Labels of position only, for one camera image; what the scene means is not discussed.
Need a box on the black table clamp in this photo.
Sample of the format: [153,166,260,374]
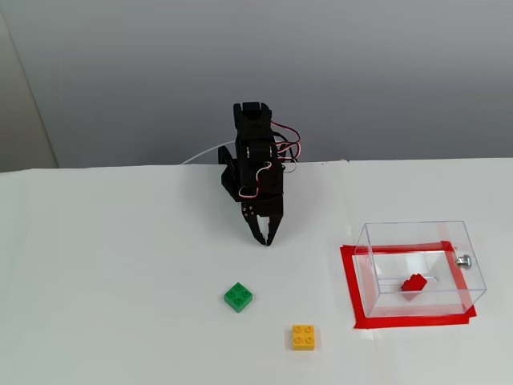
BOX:
[217,144,238,178]

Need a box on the red tape frame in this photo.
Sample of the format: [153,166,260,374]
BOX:
[339,240,478,330]

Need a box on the red white black servo cable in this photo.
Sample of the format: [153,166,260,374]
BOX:
[239,160,273,200]
[270,122,302,174]

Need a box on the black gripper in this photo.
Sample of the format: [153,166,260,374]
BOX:
[236,159,286,247]

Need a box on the yellow lego brick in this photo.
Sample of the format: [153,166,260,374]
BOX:
[291,324,316,352]

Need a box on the green lego brick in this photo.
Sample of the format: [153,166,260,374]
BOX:
[223,282,254,314]

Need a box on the red lego brick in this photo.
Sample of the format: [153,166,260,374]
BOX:
[400,274,429,294]

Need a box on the silver box lock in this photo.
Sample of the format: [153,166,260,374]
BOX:
[452,246,474,270]

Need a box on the transparent plastic box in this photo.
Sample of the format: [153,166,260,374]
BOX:
[353,219,488,318]

